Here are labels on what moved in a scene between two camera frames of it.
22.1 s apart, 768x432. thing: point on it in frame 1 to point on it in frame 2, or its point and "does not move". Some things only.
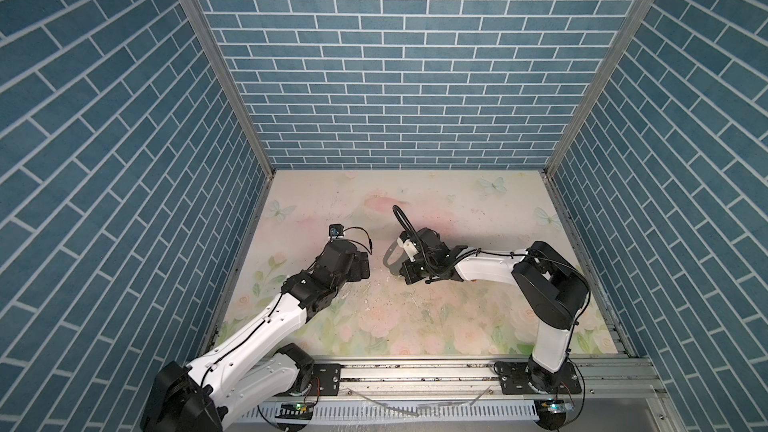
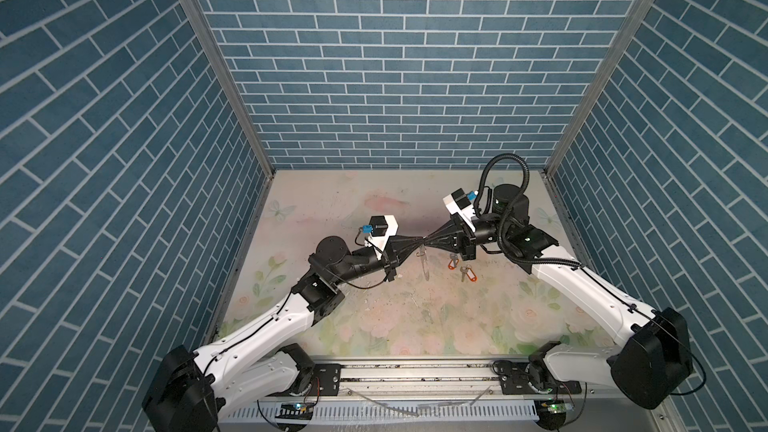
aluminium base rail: [483, 377] does not move
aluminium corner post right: [614, 58] does not move
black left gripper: [358, 272] to [390, 259]
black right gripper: [408, 276] to [454, 236]
